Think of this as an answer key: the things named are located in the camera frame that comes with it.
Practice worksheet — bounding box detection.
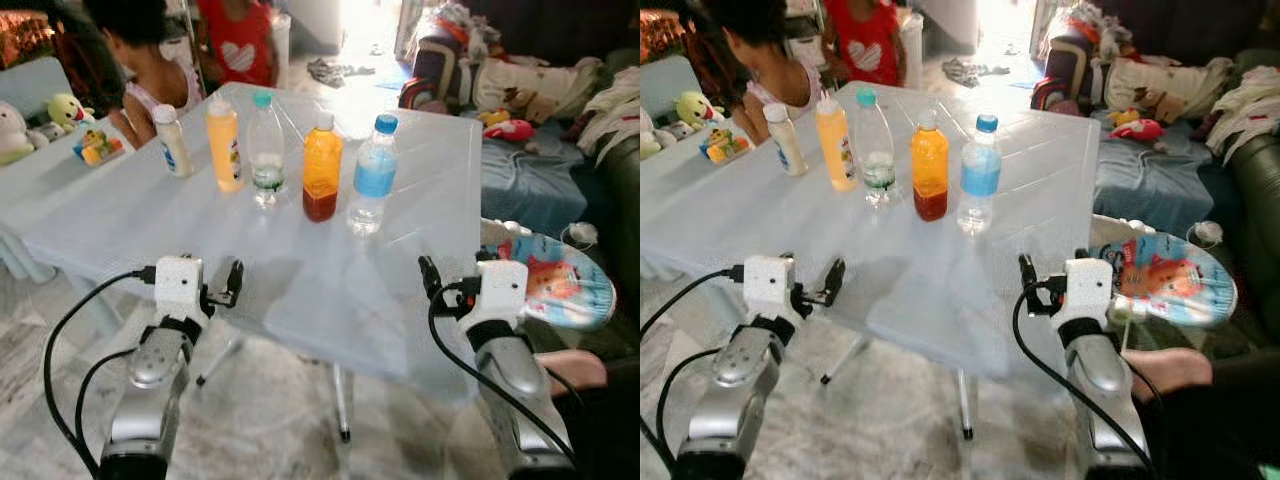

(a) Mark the small white milky bottle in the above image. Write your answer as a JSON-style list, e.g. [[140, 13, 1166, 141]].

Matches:
[[153, 104, 195, 179], [763, 103, 808, 178]]

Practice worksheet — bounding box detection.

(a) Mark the person's leg in black trousers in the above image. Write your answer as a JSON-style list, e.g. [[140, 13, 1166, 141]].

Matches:
[[1138, 352, 1280, 480], [555, 358, 641, 480]]

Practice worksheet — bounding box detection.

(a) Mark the orange drink bottle white cap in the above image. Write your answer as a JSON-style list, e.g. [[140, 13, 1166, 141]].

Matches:
[[911, 108, 951, 224], [302, 110, 345, 224]]

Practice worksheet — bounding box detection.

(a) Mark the red toy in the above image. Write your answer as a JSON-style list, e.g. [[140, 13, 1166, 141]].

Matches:
[[1109, 117, 1167, 144], [484, 117, 537, 144]]

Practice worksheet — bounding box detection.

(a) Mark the dark green sofa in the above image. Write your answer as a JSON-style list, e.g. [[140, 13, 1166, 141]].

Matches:
[[598, 130, 641, 336], [1225, 50, 1280, 346]]

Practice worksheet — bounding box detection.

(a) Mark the beige bag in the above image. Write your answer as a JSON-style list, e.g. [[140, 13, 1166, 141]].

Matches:
[[472, 56, 603, 124], [1104, 56, 1237, 124]]

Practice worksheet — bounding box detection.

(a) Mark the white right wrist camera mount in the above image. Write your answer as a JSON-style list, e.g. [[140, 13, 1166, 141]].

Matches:
[[1063, 258, 1117, 330], [477, 259, 530, 332]]

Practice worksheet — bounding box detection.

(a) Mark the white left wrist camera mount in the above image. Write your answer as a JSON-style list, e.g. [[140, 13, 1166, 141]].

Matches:
[[153, 255, 207, 327], [743, 255, 799, 327]]

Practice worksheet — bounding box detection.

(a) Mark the grey cloth on floor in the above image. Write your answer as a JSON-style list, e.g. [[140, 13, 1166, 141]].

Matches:
[[306, 57, 377, 87], [940, 57, 1012, 89]]

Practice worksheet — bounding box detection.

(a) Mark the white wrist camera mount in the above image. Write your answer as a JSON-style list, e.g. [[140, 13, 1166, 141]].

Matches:
[[153, 255, 207, 327], [743, 255, 799, 327], [477, 259, 530, 332], [1063, 258, 1117, 330]]

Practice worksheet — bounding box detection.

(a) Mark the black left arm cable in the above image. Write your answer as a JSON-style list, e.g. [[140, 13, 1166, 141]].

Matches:
[[43, 265, 159, 476], [640, 265, 747, 480]]

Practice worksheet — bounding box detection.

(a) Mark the small colourful toy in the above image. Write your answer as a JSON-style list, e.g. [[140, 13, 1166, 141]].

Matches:
[[700, 127, 754, 166], [72, 128, 127, 167]]

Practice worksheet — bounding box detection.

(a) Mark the child in red shirt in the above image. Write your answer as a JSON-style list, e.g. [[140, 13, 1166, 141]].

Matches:
[[195, 0, 278, 90], [820, 0, 908, 90]]

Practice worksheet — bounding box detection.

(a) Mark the clear bottle with teal cap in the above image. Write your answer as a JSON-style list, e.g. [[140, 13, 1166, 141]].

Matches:
[[247, 90, 288, 210], [855, 88, 898, 209]]

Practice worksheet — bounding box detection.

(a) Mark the white plush toy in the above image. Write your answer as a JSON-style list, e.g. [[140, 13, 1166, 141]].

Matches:
[[0, 100, 37, 167], [640, 105, 667, 161]]

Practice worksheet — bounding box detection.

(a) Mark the seated child in white top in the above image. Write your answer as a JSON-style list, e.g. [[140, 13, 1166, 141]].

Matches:
[[700, 0, 829, 146], [85, 0, 204, 148]]

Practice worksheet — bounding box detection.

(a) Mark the light blue plastic chair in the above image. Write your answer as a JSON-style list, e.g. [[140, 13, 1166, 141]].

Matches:
[[0, 57, 77, 123], [640, 55, 707, 127]]

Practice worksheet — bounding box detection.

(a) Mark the dark backpack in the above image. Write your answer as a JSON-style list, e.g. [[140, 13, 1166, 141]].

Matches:
[[399, 28, 473, 114], [1030, 25, 1103, 114]]

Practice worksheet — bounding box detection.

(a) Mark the bare foot of person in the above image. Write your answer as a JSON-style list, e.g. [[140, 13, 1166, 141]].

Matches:
[[1124, 347, 1215, 404], [535, 349, 609, 397]]

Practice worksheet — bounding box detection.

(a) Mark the green plush toy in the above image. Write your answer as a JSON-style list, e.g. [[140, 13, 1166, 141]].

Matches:
[[45, 92, 97, 132], [675, 90, 717, 130]]

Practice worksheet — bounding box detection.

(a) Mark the white crumpled cloth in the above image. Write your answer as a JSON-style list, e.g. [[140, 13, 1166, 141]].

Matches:
[[1204, 66, 1280, 163], [578, 68, 641, 163]]

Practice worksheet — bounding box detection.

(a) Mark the blue blanket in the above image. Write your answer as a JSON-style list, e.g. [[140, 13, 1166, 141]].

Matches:
[[480, 128, 603, 241], [1094, 122, 1241, 243]]

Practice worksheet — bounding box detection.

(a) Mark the yellow juice bottle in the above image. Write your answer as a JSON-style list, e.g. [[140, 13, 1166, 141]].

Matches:
[[815, 98, 859, 194], [206, 98, 245, 194]]

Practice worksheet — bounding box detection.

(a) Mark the white plastic folding table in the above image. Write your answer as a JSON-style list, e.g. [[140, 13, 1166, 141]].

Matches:
[[0, 82, 485, 441], [640, 82, 1104, 441]]

